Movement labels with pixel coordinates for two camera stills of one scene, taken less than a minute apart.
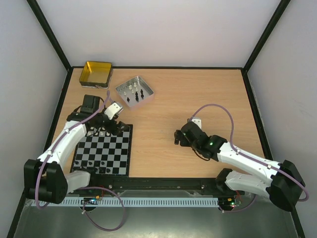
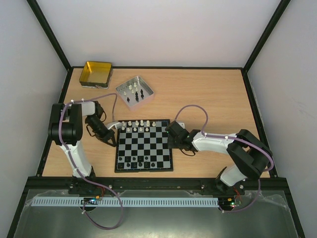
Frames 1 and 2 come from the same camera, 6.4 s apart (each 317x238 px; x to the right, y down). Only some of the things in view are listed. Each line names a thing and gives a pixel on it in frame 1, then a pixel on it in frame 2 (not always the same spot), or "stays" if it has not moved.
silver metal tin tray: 135,93 stays
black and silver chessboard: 107,154 to 142,146
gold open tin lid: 96,75 stays
